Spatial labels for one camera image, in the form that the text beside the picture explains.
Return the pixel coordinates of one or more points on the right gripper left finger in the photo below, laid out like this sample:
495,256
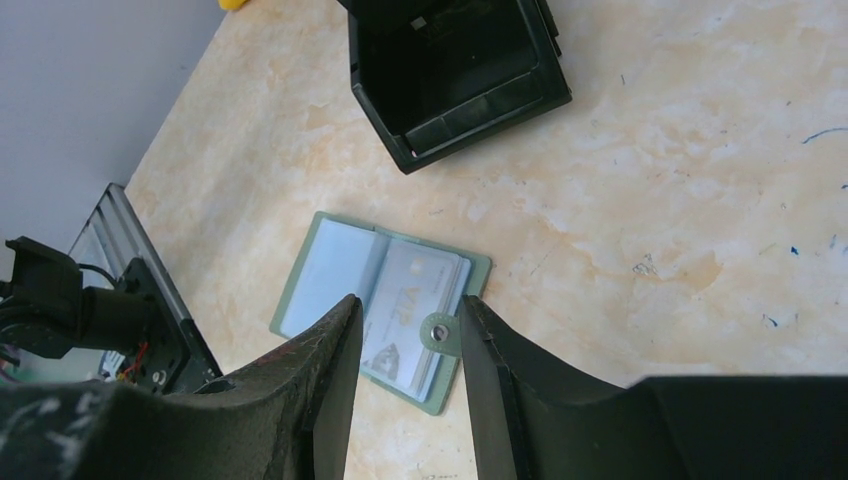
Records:
286,415

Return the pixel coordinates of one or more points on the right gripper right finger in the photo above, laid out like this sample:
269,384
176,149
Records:
534,416

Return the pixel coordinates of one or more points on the green card holder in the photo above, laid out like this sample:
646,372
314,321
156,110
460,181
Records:
340,256

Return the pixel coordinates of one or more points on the black plastic box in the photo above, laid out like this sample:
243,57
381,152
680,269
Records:
436,77

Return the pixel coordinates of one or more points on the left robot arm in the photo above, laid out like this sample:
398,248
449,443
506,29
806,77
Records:
47,311

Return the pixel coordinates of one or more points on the silver VIP card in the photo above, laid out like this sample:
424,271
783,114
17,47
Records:
415,281

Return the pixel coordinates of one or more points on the yellow plastic object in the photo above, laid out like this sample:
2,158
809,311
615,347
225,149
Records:
232,5

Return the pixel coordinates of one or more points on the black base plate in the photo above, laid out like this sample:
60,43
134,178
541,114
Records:
145,341

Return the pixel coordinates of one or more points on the aluminium frame rail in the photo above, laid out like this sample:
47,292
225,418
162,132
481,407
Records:
113,235

